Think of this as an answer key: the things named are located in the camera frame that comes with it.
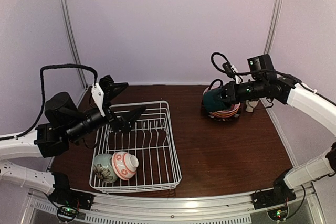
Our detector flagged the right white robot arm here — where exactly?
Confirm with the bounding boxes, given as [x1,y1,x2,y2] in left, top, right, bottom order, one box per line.
[219,77,335,204]

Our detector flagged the light pink plate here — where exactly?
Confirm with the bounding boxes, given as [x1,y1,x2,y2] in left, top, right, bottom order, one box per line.
[210,103,240,116]

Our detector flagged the right black cable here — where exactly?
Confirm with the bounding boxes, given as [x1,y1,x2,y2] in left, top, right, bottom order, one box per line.
[211,52,316,93]

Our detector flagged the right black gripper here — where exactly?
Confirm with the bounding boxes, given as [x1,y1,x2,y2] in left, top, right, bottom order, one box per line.
[214,77,267,103]

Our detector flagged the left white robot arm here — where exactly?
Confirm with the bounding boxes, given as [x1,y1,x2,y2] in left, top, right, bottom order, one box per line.
[1,82,146,161]

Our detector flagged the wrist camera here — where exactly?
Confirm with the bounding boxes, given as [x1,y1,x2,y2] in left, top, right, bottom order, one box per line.
[91,75,114,117]
[222,54,275,83]

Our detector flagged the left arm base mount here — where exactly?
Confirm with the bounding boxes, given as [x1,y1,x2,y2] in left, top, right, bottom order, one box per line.
[46,173,95,222]

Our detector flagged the right aluminium frame post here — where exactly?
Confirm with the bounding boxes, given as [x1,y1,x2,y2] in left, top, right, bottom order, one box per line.
[264,0,284,54]

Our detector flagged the dark teal mug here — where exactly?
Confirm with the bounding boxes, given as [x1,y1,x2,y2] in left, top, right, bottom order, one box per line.
[202,79,230,112]

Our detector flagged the left black cable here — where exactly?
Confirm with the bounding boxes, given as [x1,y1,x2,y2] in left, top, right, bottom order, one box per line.
[0,63,99,141]

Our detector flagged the black cable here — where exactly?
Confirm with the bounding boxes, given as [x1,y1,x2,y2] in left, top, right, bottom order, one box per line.
[211,52,316,93]
[0,63,99,141]

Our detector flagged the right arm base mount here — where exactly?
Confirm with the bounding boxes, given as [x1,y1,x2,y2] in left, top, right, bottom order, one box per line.
[251,178,296,222]

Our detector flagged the black striped plate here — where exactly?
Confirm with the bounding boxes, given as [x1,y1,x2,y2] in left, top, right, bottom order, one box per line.
[201,104,242,122]

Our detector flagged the green floral cup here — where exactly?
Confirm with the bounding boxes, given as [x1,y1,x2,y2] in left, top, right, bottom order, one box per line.
[93,154,118,184]

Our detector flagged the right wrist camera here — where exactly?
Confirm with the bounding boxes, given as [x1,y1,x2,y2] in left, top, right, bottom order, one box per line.
[222,54,275,83]

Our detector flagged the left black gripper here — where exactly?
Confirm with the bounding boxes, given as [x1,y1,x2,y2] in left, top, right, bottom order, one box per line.
[65,104,145,142]

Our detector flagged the aluminium frame post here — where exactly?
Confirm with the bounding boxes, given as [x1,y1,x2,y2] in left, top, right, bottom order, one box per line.
[264,0,284,54]
[55,0,88,88]

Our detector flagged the white cup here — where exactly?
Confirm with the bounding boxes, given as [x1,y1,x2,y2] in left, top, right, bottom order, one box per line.
[246,100,259,113]

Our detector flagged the left aluminium frame post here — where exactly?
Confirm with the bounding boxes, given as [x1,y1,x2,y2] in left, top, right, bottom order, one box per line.
[55,0,88,88]

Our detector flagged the yellow dotted plate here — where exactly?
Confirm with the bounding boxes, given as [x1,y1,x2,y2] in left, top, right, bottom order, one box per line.
[210,107,239,119]

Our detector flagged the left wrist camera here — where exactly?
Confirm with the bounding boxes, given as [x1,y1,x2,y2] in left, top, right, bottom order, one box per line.
[91,75,114,117]

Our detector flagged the pink patterned white bowl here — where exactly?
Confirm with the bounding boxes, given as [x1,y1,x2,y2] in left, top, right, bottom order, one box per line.
[111,151,139,180]

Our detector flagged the white wire dish rack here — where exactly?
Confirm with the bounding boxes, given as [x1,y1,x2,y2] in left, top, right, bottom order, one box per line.
[89,101,182,194]

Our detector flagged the aluminium front rail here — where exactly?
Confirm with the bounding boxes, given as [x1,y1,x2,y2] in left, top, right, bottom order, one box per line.
[22,179,326,224]

